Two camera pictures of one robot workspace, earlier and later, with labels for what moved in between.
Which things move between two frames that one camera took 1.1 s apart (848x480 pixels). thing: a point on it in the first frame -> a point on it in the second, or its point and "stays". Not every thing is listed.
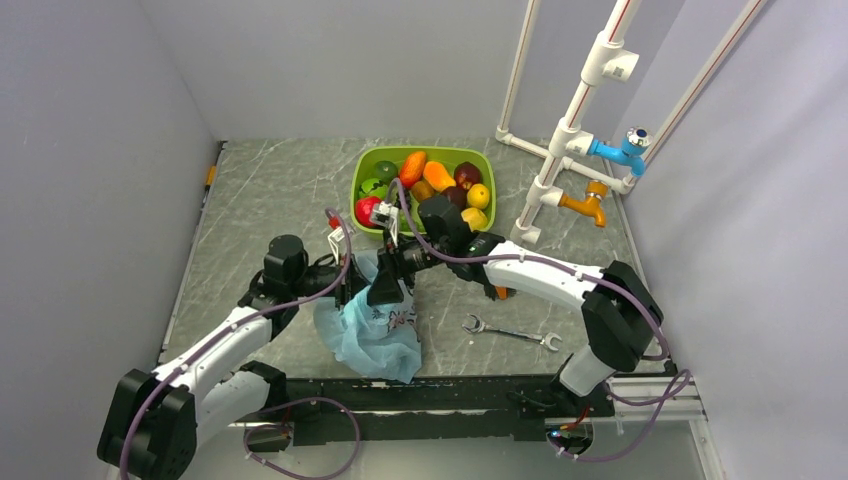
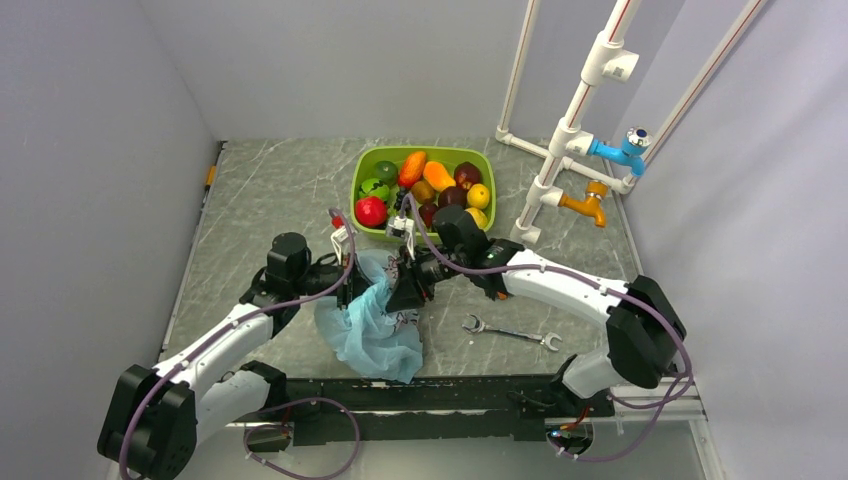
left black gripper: (357, 283) stays
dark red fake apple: (466, 174) stays
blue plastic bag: (379, 340) stays
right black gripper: (385, 288) -> (406, 292)
